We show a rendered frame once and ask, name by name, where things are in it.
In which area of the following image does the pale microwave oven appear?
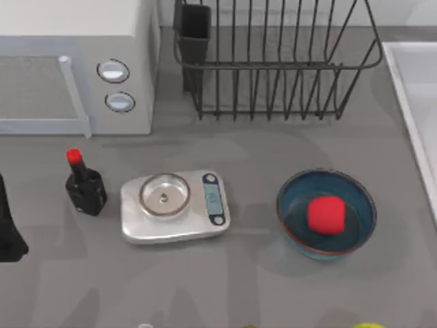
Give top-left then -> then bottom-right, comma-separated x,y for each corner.
0,0 -> 161,136

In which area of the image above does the microwave knob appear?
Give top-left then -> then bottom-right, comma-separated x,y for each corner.
104,91 -> 136,113
96,59 -> 130,84

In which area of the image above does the silver kitchen scale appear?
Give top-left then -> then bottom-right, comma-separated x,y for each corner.
119,169 -> 231,245

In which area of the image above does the microwave oven door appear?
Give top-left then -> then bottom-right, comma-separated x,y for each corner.
0,55 -> 92,139

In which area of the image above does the black cutlery holder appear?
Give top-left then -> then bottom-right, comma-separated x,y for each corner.
173,0 -> 212,65

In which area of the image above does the black bottle with red cap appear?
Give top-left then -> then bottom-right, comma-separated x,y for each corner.
65,148 -> 108,217

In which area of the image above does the blue bowl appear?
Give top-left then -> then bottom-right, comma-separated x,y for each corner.
276,169 -> 378,262

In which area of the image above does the black wire dish rack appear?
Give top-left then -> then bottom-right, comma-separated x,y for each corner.
172,0 -> 383,122

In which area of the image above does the red cube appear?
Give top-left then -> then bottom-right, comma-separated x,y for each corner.
306,195 -> 346,236

